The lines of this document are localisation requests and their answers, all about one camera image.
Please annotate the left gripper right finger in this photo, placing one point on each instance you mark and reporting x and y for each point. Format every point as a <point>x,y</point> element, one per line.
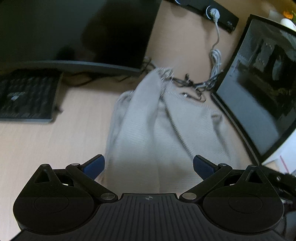
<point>212,175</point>

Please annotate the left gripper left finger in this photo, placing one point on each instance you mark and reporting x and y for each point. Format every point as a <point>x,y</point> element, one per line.
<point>85,175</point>

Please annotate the striped white black shirt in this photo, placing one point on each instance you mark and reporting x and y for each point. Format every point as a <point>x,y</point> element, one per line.
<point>155,133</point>

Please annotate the black PC tower case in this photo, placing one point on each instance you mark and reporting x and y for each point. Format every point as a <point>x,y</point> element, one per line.
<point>257,88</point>

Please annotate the black keyboard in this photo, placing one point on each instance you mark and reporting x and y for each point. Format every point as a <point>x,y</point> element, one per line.
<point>29,95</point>

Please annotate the black computer monitor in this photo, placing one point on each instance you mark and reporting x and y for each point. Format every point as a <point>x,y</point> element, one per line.
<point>77,36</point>

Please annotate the black power strip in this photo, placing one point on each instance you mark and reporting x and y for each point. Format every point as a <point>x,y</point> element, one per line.
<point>211,10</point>

